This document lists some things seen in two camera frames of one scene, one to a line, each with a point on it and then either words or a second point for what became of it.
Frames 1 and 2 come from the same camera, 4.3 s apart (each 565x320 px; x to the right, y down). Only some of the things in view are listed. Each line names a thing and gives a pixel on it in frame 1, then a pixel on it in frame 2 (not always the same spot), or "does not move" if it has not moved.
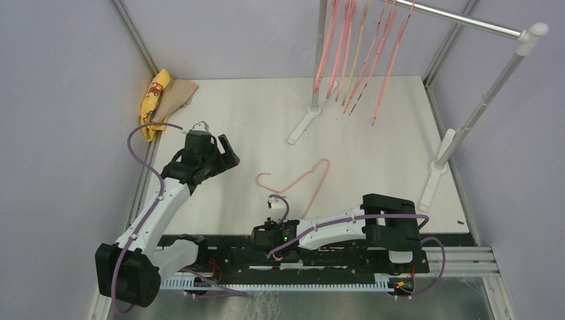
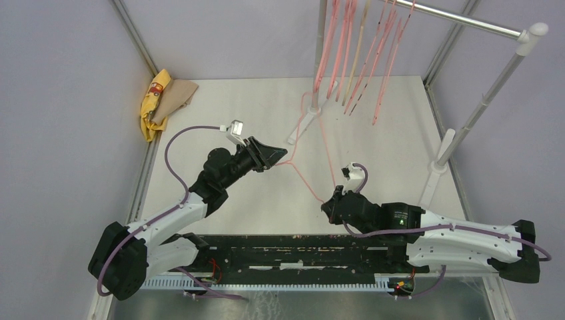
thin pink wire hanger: (282, 191) → (294, 152)
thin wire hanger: (376, 57) does not move
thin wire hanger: (400, 42) does not move
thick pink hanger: (353, 7) does not move
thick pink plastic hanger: (334, 17) does not move
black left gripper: (226, 161) → (263, 156)
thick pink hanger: (344, 29) does not move
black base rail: (221, 256) does not move
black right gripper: (271, 224) → (328, 206)
